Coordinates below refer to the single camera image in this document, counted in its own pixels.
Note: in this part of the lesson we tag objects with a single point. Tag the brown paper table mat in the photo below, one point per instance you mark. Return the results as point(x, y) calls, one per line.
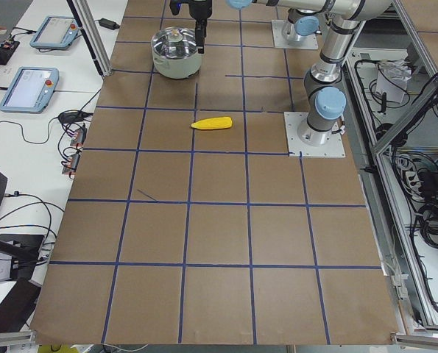
point(178, 235)

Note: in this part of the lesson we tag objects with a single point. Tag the small electronics boards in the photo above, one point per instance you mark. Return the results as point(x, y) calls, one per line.
point(72, 153)

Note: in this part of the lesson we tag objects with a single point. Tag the pale green metal pot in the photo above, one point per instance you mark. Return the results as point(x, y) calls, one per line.
point(177, 69)

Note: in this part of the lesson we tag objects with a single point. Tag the yellow corn cob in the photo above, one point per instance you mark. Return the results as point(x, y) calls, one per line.
point(215, 123)

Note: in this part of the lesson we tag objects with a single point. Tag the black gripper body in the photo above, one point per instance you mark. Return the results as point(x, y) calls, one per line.
point(200, 8)

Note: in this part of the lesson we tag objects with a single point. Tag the glass pot lid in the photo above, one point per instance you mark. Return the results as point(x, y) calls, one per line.
point(174, 43)

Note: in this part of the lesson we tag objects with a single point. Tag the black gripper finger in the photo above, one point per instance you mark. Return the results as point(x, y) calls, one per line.
point(200, 35)

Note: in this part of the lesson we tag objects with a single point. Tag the black power adapter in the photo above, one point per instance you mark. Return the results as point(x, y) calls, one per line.
point(108, 24)

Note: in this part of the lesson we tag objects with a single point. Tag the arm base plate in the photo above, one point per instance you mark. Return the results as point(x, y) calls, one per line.
point(303, 141)
point(286, 37)

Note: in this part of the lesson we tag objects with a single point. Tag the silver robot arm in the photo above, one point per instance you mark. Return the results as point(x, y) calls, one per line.
point(300, 24)
point(328, 103)

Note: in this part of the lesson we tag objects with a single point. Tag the far blue teach pendant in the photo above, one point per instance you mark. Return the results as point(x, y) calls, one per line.
point(56, 32)

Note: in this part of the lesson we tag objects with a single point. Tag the blue teach pendant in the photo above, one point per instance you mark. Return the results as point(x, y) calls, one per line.
point(56, 32)
point(30, 90)

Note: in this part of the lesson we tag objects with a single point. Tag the near blue teach pendant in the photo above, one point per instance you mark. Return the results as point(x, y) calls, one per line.
point(30, 90)

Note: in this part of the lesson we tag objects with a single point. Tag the aluminium frame post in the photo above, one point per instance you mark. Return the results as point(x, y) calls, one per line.
point(84, 18)

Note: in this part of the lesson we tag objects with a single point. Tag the white paper bag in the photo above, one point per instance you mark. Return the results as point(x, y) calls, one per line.
point(392, 80)

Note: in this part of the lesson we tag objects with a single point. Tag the black camera stand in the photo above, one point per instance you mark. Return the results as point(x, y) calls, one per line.
point(19, 253)

